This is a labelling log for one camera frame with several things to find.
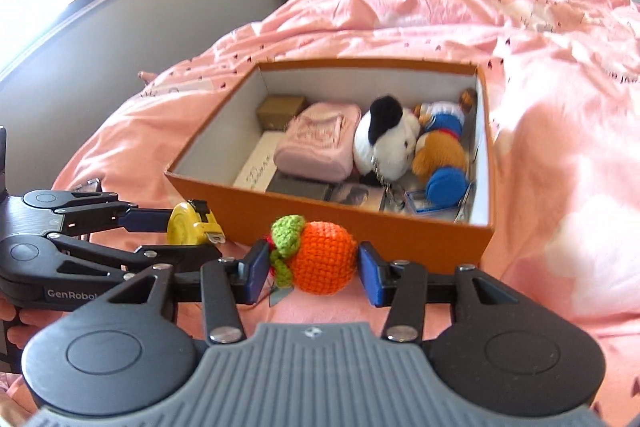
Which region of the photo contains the yellow tape measure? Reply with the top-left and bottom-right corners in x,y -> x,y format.
166,199 -> 226,246

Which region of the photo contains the orange crocheted fruit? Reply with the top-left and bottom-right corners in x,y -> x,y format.
268,215 -> 358,296

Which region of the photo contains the photo card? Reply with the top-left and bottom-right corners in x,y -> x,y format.
326,182 -> 384,211

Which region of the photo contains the white rectangular box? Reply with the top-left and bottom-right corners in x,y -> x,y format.
233,131 -> 285,193

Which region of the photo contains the orange blue plush doll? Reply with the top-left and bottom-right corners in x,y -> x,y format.
411,88 -> 477,208

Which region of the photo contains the white black plush toy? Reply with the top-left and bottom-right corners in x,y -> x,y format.
352,95 -> 421,186

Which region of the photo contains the pink pouch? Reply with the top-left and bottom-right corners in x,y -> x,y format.
273,102 -> 361,183

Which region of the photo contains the gold small box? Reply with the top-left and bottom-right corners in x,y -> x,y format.
255,95 -> 307,131

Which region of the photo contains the person's left hand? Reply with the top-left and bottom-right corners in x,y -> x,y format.
1,297 -> 64,426

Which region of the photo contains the orange cardboard storage box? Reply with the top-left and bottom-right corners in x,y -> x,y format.
166,57 -> 496,273

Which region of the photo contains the pink patterned bed duvet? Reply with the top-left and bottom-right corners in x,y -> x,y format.
54,0 -> 639,426

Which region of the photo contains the silver key ring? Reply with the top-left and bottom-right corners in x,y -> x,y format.
380,166 -> 407,212

